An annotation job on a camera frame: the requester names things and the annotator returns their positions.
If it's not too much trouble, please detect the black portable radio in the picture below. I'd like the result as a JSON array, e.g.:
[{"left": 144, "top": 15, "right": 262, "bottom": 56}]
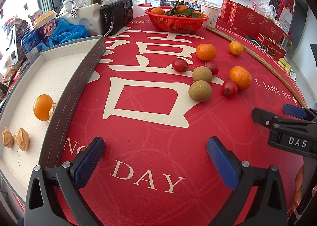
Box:
[{"left": 99, "top": 0, "right": 133, "bottom": 37}]

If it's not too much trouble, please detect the red cherry tomato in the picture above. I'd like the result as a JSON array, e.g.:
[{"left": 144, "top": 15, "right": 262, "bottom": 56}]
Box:
[
  {"left": 205, "top": 62, "right": 219, "bottom": 76},
  {"left": 221, "top": 80, "right": 238, "bottom": 98},
  {"left": 171, "top": 58, "right": 189, "bottom": 73}
]

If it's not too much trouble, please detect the yellow-orange round orange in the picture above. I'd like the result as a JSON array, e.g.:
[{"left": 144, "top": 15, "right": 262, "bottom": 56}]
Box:
[{"left": 229, "top": 41, "right": 243, "bottom": 56}]

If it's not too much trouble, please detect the brown-green longan fruit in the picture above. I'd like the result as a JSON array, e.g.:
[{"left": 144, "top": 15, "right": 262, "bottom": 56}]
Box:
[
  {"left": 188, "top": 80, "right": 212, "bottom": 102},
  {"left": 192, "top": 66, "right": 213, "bottom": 83}
]

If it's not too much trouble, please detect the red gift box stacked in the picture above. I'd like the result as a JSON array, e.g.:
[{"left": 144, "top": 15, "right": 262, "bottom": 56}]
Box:
[{"left": 218, "top": 0, "right": 264, "bottom": 37}]

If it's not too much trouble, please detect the red plastic fruit basket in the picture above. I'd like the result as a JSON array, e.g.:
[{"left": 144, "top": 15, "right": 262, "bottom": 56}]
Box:
[{"left": 145, "top": 8, "right": 208, "bottom": 34}]

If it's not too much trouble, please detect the person right hand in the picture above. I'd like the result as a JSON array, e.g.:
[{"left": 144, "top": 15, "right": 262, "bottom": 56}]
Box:
[{"left": 288, "top": 166, "right": 304, "bottom": 214}]

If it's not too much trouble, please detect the milk tea cup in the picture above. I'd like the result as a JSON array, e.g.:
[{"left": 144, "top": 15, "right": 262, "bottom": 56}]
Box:
[{"left": 33, "top": 10, "right": 57, "bottom": 44}]

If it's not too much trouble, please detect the red round table mat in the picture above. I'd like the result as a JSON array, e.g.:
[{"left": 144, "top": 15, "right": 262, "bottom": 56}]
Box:
[{"left": 62, "top": 15, "right": 303, "bottom": 225}]

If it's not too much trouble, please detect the white cheese-shaped box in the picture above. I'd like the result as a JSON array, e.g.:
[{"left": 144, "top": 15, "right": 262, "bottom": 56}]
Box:
[{"left": 61, "top": 4, "right": 105, "bottom": 36}]

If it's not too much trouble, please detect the large orange tangerine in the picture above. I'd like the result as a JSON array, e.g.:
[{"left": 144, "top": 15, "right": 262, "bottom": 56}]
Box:
[{"left": 229, "top": 66, "right": 252, "bottom": 91}]

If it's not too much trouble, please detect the blue plastic bag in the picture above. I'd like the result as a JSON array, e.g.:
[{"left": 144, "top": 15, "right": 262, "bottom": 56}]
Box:
[{"left": 47, "top": 18, "right": 88, "bottom": 47}]

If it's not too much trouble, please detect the grey white gift tray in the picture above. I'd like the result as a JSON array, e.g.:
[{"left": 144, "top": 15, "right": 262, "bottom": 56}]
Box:
[{"left": 1, "top": 36, "right": 106, "bottom": 202}]

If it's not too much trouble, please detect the blue tissue pack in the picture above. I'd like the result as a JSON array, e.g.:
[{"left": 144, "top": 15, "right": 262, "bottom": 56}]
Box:
[{"left": 21, "top": 30, "right": 42, "bottom": 62}]

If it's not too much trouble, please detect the yellow carton box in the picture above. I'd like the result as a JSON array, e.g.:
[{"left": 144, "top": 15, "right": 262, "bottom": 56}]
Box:
[{"left": 278, "top": 58, "right": 291, "bottom": 74}]

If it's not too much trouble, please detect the small orange tangerine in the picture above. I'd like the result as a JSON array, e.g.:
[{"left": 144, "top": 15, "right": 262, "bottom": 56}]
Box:
[{"left": 196, "top": 43, "right": 217, "bottom": 62}]

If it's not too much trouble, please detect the white floral paper cup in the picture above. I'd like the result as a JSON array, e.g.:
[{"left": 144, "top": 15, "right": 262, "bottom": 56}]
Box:
[{"left": 201, "top": 2, "right": 221, "bottom": 28}]

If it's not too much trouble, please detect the red sweet apple box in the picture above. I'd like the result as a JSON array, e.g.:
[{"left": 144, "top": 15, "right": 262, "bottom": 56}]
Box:
[{"left": 257, "top": 34, "right": 286, "bottom": 61}]

